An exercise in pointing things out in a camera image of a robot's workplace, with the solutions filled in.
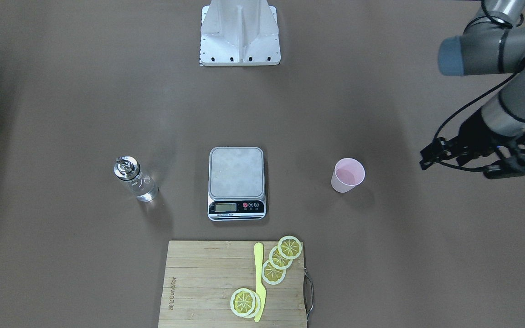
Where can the pink plastic cup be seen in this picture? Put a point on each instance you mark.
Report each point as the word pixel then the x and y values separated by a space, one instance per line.
pixel 347 174

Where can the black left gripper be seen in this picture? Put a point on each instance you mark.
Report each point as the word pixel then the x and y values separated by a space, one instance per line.
pixel 472 132

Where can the top lemon slice of pair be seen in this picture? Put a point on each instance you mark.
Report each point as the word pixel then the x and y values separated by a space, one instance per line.
pixel 242 302

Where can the digital kitchen scale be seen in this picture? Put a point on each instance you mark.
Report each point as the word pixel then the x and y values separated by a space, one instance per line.
pixel 236 184

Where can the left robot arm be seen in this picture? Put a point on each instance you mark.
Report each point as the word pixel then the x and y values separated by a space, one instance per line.
pixel 492 42

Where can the glass sauce bottle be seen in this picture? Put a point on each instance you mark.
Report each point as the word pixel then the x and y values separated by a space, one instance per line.
pixel 129 171

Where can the lemon slice in row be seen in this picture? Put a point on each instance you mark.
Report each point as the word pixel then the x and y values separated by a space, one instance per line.
pixel 272 275
pixel 277 260

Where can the lower lemon slice of pair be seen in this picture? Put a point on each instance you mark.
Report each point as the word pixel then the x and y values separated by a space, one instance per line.
pixel 257 306

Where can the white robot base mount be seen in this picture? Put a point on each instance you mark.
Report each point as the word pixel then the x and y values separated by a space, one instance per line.
pixel 239 33

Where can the lemon slice of pair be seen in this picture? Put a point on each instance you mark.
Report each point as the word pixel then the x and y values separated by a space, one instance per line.
pixel 257 306
pixel 242 302

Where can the wooden cutting board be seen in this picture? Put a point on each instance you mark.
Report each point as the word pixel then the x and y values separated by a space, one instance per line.
pixel 201 276

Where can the lemon slice near handle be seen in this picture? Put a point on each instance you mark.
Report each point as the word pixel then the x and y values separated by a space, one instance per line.
pixel 290 247

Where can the yellow plastic knife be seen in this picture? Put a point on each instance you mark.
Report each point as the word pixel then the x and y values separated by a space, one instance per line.
pixel 260 288

